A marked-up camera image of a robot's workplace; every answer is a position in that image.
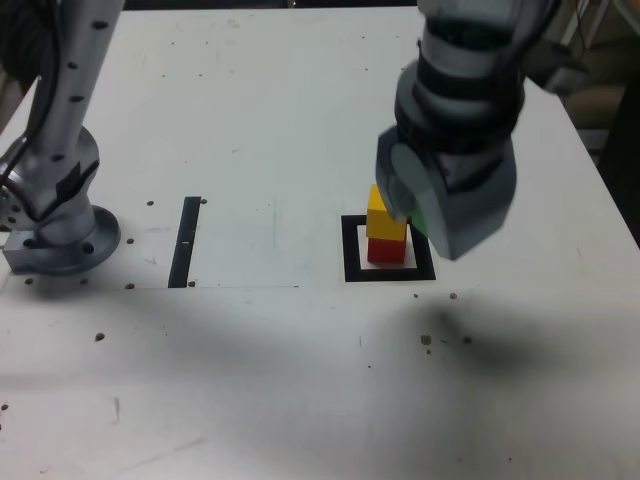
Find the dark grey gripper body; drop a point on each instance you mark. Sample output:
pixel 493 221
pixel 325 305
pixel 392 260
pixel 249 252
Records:
pixel 470 167

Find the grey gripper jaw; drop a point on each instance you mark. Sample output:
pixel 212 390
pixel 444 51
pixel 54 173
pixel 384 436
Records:
pixel 386 175
pixel 475 220

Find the yellow cube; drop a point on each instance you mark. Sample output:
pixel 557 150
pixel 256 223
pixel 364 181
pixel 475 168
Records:
pixel 380 220

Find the green cube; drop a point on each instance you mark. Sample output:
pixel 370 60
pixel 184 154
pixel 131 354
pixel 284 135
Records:
pixel 419 219

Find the red cube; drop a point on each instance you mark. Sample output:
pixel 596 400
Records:
pixel 386 251

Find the black tape square outline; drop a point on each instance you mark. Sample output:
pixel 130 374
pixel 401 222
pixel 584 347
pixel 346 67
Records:
pixel 350 270

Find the black tape strip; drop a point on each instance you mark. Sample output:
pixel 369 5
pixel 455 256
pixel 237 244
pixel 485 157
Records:
pixel 184 245

